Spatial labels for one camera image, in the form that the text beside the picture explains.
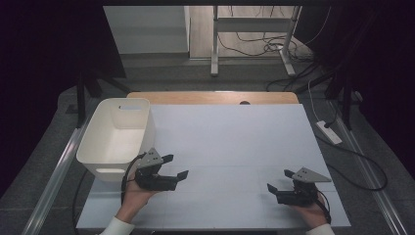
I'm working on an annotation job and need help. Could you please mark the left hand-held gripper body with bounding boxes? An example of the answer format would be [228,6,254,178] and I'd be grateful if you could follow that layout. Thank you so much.
[134,147,179,192]

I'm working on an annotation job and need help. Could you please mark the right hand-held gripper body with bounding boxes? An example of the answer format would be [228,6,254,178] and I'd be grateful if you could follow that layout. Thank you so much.
[275,166,333,208]

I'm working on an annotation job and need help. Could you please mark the white plastic bin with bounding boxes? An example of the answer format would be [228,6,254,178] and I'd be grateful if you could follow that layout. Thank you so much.
[75,97,157,183]

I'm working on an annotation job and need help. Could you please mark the person's right hand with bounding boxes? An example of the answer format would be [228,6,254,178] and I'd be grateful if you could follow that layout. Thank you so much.
[290,195,329,231]

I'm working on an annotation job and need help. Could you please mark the person's left hand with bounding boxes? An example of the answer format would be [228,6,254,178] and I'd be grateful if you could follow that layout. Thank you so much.
[115,177,158,225]

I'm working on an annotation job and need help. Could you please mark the person's right white sleeve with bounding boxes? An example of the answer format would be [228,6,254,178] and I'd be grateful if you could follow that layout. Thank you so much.
[305,223,337,235]

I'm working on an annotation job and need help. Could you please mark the person's white sleeve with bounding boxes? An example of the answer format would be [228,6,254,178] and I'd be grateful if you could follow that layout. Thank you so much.
[305,223,337,235]
[99,216,136,235]

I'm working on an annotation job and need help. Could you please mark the white power strip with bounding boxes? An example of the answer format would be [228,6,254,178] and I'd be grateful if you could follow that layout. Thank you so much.
[315,119,344,146]

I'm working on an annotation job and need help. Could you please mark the person's left white sleeve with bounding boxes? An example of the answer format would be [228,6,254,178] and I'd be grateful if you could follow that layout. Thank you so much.
[99,216,136,235]

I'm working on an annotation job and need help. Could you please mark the wooden table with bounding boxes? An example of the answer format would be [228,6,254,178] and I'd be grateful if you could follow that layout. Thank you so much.
[126,91,300,106]

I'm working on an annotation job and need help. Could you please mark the black stand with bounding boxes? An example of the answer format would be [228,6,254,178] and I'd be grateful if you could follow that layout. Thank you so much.
[75,68,132,129]
[325,70,357,132]

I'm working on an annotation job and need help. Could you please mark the white cabinet panel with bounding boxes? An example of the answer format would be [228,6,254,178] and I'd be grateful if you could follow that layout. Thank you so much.
[103,5,191,55]

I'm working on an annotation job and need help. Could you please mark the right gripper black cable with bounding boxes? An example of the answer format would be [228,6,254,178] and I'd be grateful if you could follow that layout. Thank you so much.
[314,190,333,226]

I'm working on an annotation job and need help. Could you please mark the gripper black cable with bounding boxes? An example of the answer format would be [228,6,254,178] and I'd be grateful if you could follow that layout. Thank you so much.
[120,152,147,206]
[314,190,333,226]

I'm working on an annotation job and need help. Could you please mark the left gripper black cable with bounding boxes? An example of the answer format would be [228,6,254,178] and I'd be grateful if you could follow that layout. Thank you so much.
[120,152,147,206]

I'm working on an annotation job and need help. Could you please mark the aluminium floor rail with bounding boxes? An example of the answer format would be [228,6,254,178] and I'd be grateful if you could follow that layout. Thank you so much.
[21,125,90,235]
[328,100,406,235]

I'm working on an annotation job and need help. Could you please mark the black cable beside table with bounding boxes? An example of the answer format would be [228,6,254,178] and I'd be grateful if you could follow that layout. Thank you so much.
[71,168,90,235]

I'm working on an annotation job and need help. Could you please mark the black power strip cable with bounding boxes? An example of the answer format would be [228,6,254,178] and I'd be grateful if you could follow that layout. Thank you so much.
[314,133,389,192]

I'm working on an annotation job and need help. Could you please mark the black floor cables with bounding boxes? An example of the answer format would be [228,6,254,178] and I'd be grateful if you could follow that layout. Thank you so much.
[265,61,338,93]

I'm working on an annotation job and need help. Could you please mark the white metal desk frame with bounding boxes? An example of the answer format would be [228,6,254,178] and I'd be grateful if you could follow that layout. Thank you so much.
[209,5,303,78]

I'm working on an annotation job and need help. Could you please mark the cable bundle under desk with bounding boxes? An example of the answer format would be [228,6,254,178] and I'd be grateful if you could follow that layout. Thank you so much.
[217,6,332,62]

